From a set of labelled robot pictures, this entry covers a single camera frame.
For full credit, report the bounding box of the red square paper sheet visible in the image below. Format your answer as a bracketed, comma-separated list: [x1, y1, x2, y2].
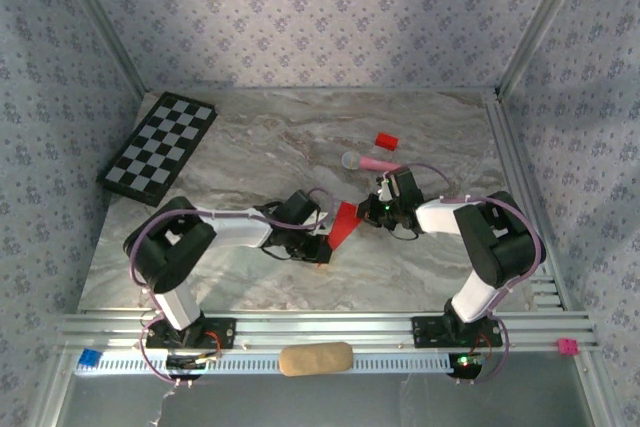
[327, 200, 363, 251]

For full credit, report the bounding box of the pink toy microphone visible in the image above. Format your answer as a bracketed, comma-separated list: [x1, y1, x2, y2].
[340, 150, 404, 173]

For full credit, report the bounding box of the tan oblong pad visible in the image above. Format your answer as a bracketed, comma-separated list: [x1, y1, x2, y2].
[278, 341, 355, 377]

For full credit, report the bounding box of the black white chessboard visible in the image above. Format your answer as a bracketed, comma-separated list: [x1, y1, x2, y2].
[95, 91, 219, 208]

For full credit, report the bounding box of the black round controller board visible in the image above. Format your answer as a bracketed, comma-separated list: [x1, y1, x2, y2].
[165, 354, 207, 381]
[447, 352, 486, 381]

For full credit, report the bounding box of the long aluminium base rail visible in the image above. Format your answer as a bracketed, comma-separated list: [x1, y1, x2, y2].
[56, 310, 600, 354]

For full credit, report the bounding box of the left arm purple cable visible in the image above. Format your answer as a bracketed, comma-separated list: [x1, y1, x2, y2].
[124, 187, 335, 388]

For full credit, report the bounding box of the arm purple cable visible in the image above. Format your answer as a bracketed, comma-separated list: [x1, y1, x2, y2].
[124, 187, 335, 388]
[384, 161, 547, 386]

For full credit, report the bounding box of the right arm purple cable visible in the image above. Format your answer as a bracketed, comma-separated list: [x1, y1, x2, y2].
[384, 161, 547, 386]

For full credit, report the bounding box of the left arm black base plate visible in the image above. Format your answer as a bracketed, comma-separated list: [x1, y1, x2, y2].
[143, 316, 238, 351]

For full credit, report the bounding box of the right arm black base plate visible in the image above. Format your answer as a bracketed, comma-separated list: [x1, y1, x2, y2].
[410, 315, 504, 350]

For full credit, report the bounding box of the aluminium side rail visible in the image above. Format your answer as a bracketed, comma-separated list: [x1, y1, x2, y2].
[482, 89, 574, 312]

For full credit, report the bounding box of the white slotted cable duct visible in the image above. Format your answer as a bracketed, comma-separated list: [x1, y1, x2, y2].
[73, 350, 455, 376]

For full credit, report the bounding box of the aluminium frame post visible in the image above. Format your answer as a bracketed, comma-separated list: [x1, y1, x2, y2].
[497, 0, 596, 96]
[49, 0, 147, 96]

